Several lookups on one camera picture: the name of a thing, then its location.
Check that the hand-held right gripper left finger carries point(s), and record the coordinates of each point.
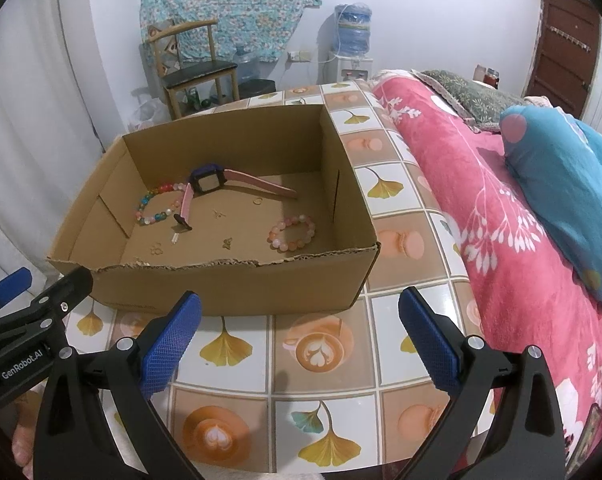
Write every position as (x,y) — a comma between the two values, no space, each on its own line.
(173,340)

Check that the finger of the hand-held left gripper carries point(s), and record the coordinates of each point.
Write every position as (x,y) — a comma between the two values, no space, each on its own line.
(73,282)
(8,285)

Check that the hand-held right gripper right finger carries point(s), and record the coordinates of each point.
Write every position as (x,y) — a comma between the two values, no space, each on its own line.
(431,340)

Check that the cardboard box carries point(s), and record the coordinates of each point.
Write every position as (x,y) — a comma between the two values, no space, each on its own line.
(231,285)

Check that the small white trinket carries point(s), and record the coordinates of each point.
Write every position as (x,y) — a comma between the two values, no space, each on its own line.
(175,236)

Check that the small butterfly earring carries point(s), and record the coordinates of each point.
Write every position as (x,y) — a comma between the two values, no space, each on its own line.
(226,243)

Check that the gold flower earring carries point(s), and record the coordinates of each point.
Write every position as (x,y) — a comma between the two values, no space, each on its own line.
(218,214)

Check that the dark blue smart watch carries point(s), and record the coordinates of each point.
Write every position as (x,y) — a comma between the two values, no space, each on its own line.
(208,180)

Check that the person's left hand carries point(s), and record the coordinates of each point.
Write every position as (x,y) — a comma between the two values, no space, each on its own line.
(23,450)

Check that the white curtain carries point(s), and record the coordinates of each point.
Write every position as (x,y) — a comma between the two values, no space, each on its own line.
(31,135)

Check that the pink floral blanket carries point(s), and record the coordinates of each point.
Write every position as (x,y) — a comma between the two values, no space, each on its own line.
(456,185)

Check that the white plastic bag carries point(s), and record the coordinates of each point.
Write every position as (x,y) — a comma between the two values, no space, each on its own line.
(146,112)

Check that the blue pillow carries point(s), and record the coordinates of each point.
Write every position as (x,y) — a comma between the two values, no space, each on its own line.
(571,185)

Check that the green bottle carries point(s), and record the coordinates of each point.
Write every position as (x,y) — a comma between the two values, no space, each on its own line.
(197,100)

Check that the wooden chair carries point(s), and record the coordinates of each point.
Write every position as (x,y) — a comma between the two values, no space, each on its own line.
(201,72)

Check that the green patterned pillow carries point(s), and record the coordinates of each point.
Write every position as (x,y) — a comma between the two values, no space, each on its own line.
(471,95)

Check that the red container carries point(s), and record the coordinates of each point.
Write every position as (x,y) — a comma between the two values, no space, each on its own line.
(486,75)

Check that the empty blue water bottle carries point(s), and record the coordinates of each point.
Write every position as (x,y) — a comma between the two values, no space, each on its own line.
(246,70)

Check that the white water dispenser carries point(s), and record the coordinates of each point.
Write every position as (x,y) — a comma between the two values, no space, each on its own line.
(351,67)

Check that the blue floral hanging cloth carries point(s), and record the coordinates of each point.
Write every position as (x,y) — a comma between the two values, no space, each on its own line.
(231,5)

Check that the blue water dispenser bottle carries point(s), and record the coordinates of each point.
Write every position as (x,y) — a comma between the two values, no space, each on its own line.
(353,30)

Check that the brown wooden door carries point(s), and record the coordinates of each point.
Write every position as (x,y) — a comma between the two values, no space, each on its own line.
(566,50)

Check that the white wall socket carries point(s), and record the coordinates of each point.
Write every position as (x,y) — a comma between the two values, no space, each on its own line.
(298,56)

